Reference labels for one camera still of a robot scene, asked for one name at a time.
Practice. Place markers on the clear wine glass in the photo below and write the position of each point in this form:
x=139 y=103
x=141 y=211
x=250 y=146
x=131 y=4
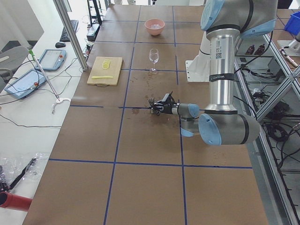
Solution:
x=154 y=57

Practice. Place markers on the clear ice cubes pile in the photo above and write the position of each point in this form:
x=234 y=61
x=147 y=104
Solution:
x=155 y=26

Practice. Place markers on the bamboo cutting board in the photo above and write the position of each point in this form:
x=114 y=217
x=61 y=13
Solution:
x=114 y=70

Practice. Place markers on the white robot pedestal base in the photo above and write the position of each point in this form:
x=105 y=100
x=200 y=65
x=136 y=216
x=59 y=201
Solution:
x=198 y=69

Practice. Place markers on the metal reacher grabber stick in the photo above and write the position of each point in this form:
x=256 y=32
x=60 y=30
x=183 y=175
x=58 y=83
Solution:
x=59 y=99

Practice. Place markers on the steel double jigger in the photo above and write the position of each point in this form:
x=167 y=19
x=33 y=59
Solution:
x=153 y=107

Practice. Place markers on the pink bowl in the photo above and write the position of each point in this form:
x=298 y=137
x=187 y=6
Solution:
x=154 y=21

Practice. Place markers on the grey office chair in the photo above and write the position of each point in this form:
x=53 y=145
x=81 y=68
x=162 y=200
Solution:
x=10 y=60

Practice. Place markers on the blue storage bin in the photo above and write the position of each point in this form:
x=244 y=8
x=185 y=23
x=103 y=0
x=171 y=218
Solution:
x=293 y=24

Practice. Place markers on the black power box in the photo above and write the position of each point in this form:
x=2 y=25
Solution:
x=93 y=32

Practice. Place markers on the blue teach pendant far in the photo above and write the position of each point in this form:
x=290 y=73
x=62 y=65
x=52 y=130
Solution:
x=52 y=59

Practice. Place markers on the yellow plastic knife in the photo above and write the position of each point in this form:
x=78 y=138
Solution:
x=102 y=77

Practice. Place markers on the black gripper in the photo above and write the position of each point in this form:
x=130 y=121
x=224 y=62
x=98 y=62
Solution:
x=167 y=108

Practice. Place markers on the black strap tool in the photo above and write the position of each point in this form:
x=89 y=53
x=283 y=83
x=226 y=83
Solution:
x=18 y=178

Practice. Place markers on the clear plastic bag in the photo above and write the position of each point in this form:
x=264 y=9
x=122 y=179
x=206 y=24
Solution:
x=11 y=166

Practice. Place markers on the blue teach pendant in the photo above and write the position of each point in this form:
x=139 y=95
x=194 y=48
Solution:
x=26 y=84
x=52 y=59

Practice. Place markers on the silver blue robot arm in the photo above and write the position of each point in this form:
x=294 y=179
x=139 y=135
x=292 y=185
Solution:
x=220 y=123

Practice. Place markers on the red cylinder tube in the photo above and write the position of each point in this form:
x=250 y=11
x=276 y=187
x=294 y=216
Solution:
x=14 y=202

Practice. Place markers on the blue teach pendant near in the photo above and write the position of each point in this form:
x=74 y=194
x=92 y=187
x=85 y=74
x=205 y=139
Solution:
x=26 y=84

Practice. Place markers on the aluminium frame post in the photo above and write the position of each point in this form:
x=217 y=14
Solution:
x=62 y=11

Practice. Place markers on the black computer mouse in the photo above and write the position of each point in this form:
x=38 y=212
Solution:
x=60 y=45

